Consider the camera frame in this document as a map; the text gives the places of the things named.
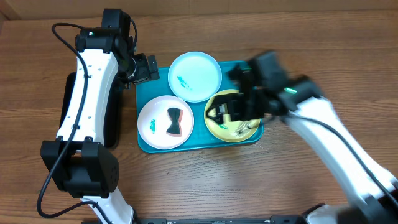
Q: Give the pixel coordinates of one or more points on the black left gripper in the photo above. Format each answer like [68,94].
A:
[146,73]

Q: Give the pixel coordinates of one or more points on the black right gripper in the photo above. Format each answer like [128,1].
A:
[227,114]

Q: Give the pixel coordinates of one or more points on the light blue plate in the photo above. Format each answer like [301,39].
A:
[194,76]

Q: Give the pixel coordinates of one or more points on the white plate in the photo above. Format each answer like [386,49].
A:
[153,122]

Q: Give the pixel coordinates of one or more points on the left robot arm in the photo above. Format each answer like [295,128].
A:
[79,160]

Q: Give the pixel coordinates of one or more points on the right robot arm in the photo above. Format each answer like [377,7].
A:
[370,189]

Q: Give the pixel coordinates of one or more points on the black plastic tray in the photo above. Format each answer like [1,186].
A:
[112,120]

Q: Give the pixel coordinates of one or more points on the teal plastic tray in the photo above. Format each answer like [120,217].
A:
[201,137]

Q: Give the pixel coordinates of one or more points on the yellow-green plate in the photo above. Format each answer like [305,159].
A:
[229,131]

